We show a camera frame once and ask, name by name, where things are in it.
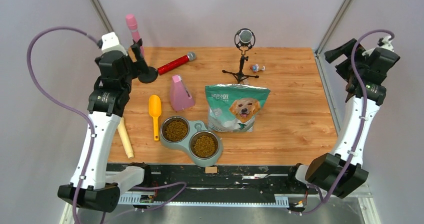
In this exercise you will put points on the pink metronome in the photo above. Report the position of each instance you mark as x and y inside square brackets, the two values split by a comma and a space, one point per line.
[180, 97]

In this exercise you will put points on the small toy figurine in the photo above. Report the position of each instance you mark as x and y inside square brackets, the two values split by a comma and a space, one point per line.
[257, 68]

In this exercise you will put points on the grey double pet bowl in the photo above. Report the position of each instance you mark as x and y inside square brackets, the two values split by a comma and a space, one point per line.
[202, 146]

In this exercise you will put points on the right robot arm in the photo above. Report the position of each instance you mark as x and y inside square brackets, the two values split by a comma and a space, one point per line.
[340, 171]

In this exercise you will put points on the black round-base mic stand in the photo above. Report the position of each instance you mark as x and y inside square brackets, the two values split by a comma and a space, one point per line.
[153, 73]

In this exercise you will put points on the silver studio microphone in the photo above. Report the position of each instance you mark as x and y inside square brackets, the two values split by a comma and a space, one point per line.
[244, 38]

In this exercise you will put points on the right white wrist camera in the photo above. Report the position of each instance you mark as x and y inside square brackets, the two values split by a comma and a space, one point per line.
[383, 43]

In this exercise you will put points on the green pet food bag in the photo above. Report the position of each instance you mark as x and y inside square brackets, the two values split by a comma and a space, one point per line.
[233, 107]

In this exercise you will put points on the black tripod mic stand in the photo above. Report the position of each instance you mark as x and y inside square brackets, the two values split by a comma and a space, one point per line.
[240, 76]

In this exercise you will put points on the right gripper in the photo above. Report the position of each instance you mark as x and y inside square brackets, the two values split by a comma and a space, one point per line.
[346, 49]

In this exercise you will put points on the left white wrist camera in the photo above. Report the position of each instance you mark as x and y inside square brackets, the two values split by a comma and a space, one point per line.
[110, 42]

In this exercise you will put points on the red glitter microphone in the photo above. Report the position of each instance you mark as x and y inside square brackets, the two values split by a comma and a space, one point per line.
[190, 56]

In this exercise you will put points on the wooden block on rail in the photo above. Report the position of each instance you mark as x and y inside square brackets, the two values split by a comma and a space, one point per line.
[211, 170]

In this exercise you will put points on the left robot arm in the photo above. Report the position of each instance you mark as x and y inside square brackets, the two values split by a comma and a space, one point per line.
[89, 187]

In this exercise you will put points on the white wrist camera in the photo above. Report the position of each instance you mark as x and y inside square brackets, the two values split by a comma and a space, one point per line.
[110, 42]
[383, 43]

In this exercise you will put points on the yellow plastic scoop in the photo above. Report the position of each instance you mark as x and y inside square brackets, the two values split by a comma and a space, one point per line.
[155, 111]

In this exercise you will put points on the pink microphone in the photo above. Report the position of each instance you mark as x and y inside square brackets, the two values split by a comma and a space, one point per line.
[133, 27]

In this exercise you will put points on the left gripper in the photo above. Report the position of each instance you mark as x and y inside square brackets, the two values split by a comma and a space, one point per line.
[139, 66]

